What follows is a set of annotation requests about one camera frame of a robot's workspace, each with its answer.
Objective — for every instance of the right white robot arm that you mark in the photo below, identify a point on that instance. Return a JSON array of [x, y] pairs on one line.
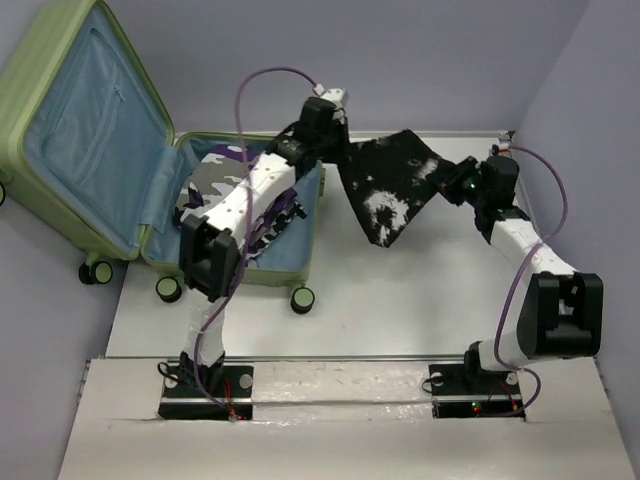
[[561, 314]]

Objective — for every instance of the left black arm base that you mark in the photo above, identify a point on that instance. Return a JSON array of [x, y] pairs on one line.
[[229, 400]]

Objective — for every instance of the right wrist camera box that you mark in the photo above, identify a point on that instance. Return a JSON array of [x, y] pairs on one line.
[[501, 149]]

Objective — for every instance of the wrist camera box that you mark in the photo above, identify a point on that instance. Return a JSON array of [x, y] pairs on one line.
[[339, 97], [501, 149]]

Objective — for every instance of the purple grey camouflage garment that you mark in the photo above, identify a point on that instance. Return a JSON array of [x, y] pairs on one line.
[[219, 172]]

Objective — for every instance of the green hard-shell suitcase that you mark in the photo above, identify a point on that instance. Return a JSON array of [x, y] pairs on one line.
[[88, 146]]

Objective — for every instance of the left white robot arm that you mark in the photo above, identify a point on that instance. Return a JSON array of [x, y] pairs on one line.
[[215, 244]]

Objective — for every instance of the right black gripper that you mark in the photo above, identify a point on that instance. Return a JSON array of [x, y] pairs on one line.
[[449, 183]]

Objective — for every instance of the black white tie-dye shirt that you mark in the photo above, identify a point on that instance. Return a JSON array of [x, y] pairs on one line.
[[386, 181]]

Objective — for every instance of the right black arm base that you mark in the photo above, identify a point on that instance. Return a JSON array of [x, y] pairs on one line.
[[458, 394]]

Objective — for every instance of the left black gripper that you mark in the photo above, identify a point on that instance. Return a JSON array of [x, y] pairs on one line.
[[340, 125]]

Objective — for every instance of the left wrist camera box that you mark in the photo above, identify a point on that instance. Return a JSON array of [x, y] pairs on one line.
[[339, 97]]

